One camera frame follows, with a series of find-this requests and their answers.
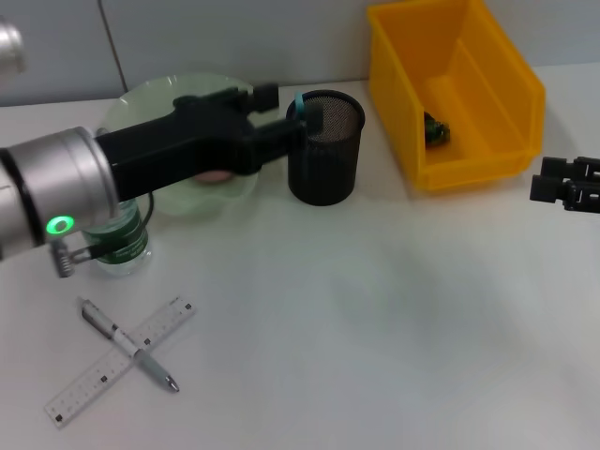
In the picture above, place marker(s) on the black mesh pen holder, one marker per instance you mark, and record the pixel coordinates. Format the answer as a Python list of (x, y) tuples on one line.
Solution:
[(328, 169)]

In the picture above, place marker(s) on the green glass fruit plate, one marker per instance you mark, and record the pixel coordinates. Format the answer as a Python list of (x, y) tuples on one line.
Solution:
[(140, 103)]

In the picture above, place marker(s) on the blue and teal scissors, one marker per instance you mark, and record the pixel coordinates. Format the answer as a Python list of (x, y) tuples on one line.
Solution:
[(299, 105)]

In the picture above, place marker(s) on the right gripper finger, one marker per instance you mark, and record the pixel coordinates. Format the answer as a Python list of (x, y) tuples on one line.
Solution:
[(555, 168), (546, 188)]

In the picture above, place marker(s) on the clear plastic ruler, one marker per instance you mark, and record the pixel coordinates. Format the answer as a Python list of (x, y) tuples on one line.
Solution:
[(84, 389)]

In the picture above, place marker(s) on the grey white ballpoint pen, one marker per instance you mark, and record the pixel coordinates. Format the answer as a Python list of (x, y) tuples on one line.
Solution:
[(150, 365)]

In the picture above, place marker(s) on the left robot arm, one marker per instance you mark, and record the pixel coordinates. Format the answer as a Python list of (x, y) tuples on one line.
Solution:
[(56, 187)]

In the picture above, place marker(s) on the pink toy peach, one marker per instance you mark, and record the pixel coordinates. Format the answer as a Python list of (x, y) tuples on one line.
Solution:
[(213, 177)]

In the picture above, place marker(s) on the green plastic wrapper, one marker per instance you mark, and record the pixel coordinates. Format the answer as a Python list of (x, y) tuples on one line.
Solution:
[(437, 129)]

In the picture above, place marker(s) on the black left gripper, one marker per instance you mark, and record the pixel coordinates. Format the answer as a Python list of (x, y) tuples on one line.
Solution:
[(187, 140)]

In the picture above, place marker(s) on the yellow plastic bin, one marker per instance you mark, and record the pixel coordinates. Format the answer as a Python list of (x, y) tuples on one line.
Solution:
[(487, 140)]

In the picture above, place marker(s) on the clear green-label water bottle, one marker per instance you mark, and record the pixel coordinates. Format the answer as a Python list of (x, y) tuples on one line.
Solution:
[(122, 244)]

